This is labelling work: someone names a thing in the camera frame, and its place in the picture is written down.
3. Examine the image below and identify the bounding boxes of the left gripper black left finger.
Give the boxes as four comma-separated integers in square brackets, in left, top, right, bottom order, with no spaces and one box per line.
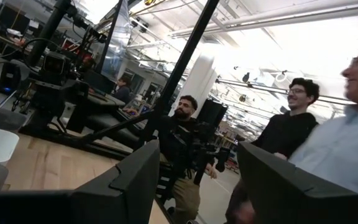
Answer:
[0,139,161,224]

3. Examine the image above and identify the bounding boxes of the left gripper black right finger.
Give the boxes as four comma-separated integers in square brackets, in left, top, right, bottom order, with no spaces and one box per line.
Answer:
[237,141,358,224]

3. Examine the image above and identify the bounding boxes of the black device with blue light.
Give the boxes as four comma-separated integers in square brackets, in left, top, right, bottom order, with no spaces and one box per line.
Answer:
[0,60,21,96]

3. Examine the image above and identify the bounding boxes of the person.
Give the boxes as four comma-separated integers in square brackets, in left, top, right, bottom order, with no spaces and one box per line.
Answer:
[126,95,229,224]
[225,77,321,224]
[113,76,133,105]
[287,39,358,194]

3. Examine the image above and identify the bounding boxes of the black monitor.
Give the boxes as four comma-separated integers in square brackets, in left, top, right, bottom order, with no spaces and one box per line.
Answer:
[196,99,229,129]

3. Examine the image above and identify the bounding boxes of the white building column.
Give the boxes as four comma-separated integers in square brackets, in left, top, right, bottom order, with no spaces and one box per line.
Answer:
[178,52,219,119]

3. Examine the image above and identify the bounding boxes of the black cable drag chain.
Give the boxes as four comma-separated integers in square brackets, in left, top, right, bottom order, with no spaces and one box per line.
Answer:
[155,161,180,205]

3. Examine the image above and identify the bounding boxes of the black handheld camera rig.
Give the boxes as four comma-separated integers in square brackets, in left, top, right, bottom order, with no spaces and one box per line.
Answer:
[166,121,232,187]

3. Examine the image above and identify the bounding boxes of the black aluminium rig frame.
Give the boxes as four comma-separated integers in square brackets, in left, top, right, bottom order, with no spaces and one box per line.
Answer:
[19,0,222,161]

